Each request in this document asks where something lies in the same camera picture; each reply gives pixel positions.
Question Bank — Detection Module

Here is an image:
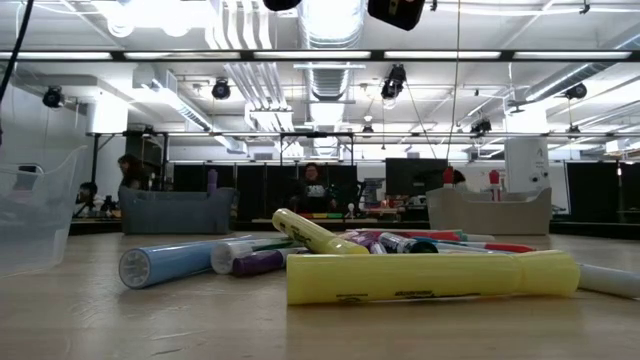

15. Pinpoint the black monitor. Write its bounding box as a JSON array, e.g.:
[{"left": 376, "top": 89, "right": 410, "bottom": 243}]
[{"left": 384, "top": 157, "right": 454, "bottom": 197}]

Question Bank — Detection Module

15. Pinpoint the black background frame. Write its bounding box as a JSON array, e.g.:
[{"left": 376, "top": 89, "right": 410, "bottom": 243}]
[{"left": 84, "top": 130, "right": 640, "bottom": 169}]

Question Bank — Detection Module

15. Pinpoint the dark grey plastic bin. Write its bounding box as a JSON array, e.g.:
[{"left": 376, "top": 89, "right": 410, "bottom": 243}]
[{"left": 118, "top": 185, "right": 240, "bottom": 236}]

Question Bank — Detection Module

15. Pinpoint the white purple-capped marker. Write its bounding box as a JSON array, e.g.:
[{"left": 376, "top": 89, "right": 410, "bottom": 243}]
[{"left": 231, "top": 247, "right": 311, "bottom": 278}]

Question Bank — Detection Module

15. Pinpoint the silver ventilation duct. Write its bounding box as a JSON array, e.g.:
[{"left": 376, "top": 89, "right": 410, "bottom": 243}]
[{"left": 298, "top": 0, "right": 367, "bottom": 104}]

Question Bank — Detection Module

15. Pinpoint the clear plastic container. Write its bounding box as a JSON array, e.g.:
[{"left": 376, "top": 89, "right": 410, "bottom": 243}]
[{"left": 0, "top": 144, "right": 89, "bottom": 280}]

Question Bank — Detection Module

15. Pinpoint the black partition curtain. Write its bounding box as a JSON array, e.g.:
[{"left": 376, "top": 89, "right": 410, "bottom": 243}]
[
  {"left": 172, "top": 162, "right": 359, "bottom": 222},
  {"left": 564, "top": 160, "right": 640, "bottom": 225}
]

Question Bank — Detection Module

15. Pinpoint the black overhead beam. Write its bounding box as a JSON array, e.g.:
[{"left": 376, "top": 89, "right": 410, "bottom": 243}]
[{"left": 0, "top": 48, "right": 640, "bottom": 64}]

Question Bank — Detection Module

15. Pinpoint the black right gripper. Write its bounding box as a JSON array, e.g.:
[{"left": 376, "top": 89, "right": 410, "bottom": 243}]
[{"left": 366, "top": 0, "right": 427, "bottom": 33}]

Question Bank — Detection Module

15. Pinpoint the black metal table frame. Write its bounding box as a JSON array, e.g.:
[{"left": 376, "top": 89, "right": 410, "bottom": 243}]
[{"left": 68, "top": 217, "right": 640, "bottom": 241}]

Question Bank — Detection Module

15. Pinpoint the black hanging spotlight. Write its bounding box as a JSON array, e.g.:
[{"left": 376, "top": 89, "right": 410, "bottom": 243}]
[
  {"left": 468, "top": 117, "right": 494, "bottom": 137},
  {"left": 563, "top": 81, "right": 589, "bottom": 101},
  {"left": 211, "top": 78, "right": 233, "bottom": 101},
  {"left": 379, "top": 63, "right": 408, "bottom": 101},
  {"left": 41, "top": 85, "right": 66, "bottom": 110}
]

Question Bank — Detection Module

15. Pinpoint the light blue highlighter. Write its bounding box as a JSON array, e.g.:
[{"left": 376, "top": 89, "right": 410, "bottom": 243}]
[{"left": 117, "top": 234, "right": 256, "bottom": 291}]

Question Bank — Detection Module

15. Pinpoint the white green-capped marker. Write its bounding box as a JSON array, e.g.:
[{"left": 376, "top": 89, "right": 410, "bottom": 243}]
[{"left": 209, "top": 235, "right": 301, "bottom": 275}]

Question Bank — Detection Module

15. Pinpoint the slim red marker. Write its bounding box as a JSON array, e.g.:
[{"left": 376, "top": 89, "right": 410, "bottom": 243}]
[{"left": 344, "top": 228, "right": 464, "bottom": 243}]

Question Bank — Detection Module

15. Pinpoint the white pillar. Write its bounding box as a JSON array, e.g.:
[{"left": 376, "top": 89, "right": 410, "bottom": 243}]
[{"left": 503, "top": 136, "right": 552, "bottom": 195}]

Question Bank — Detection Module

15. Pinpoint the dark green-capped marker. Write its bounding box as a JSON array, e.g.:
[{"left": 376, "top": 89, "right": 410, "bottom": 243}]
[{"left": 376, "top": 231, "right": 440, "bottom": 255}]

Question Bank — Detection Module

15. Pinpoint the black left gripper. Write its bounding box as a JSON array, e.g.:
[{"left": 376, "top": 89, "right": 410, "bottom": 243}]
[{"left": 261, "top": 0, "right": 305, "bottom": 13}]

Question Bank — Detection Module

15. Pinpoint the yellow highlighter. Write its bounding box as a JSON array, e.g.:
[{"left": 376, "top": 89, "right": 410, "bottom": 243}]
[
  {"left": 271, "top": 207, "right": 370, "bottom": 256},
  {"left": 285, "top": 249, "right": 582, "bottom": 307}
]

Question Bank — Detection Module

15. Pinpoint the purple marker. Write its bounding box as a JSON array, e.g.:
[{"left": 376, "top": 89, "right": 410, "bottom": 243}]
[{"left": 339, "top": 229, "right": 387, "bottom": 255}]

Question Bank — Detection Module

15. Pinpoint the light grey plastic bin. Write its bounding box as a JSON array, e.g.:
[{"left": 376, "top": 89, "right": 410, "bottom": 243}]
[{"left": 425, "top": 187, "right": 553, "bottom": 236}]

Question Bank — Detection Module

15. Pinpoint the thin white red-capped marker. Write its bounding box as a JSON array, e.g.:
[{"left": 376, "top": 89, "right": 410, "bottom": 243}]
[{"left": 449, "top": 241, "right": 537, "bottom": 255}]

